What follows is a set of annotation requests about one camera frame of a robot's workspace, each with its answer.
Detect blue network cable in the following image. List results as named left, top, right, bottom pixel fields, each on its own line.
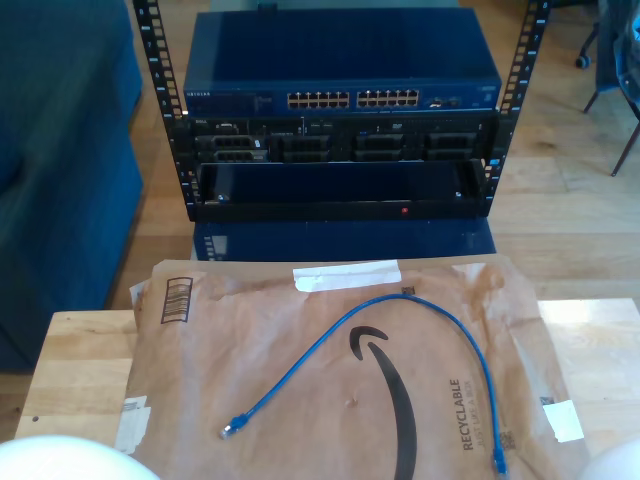
left=218, top=293, right=510, bottom=476

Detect dark blue equipment case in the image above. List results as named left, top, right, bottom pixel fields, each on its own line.
left=192, top=217, right=497, bottom=262

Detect long white tape strip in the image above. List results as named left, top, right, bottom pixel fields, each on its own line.
left=292, top=259, right=404, bottom=294

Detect black rack server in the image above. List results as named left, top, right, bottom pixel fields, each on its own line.
left=169, top=115, right=501, bottom=164

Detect brown paper mailer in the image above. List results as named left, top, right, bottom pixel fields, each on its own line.
left=108, top=257, right=601, bottom=480

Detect white shipping label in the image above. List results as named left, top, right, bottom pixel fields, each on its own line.
left=112, top=394, right=152, bottom=456

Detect blue sofa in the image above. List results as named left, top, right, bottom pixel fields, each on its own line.
left=0, top=0, right=146, bottom=374

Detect short white tape piece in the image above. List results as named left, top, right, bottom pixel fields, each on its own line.
left=542, top=399, right=586, bottom=444

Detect rolling office chair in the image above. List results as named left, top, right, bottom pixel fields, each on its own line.
left=573, top=14, right=601, bottom=70

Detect chair with dark legs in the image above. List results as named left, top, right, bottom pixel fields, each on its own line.
left=582, top=0, right=640, bottom=177

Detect blue network switch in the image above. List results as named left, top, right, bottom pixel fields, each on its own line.
left=182, top=8, right=503, bottom=117

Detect black rack frame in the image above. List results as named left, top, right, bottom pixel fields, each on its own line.
left=130, top=0, right=551, bottom=224

